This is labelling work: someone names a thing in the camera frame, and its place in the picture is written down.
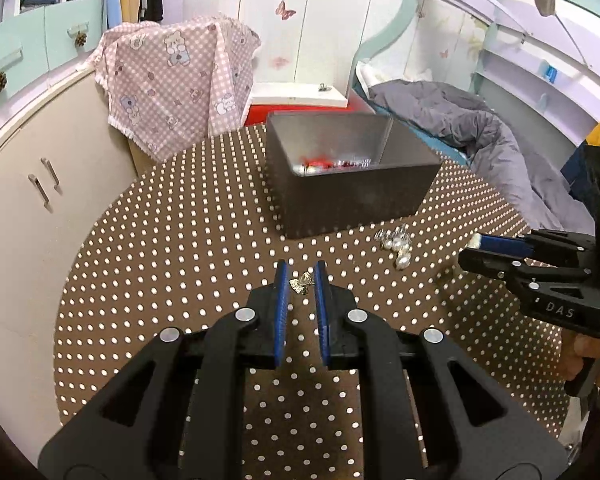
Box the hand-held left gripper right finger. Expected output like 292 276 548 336
314 260 569 480

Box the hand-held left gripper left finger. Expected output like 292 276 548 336
37 260 290 480

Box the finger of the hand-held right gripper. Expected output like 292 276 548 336
472 229 598 262
457 249 600 337

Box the dark grey metal box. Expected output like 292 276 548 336
264 111 442 240

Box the person's right hand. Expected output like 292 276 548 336
559 332 600 397

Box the grey duvet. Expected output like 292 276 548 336
367 78 597 234

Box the brown polka dot tablecloth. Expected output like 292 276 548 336
52 122 574 480

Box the red box with white lid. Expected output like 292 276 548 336
243 81 366 129

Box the brown cardboard box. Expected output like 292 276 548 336
127 134 154 179

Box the pink checkered bear cloth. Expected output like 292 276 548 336
86 15 262 162

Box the long white cabinet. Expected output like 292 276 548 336
0 67 142 461

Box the white wardrobe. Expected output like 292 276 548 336
182 0 416 87

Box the teal stair drawer unit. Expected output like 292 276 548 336
0 0 106 117

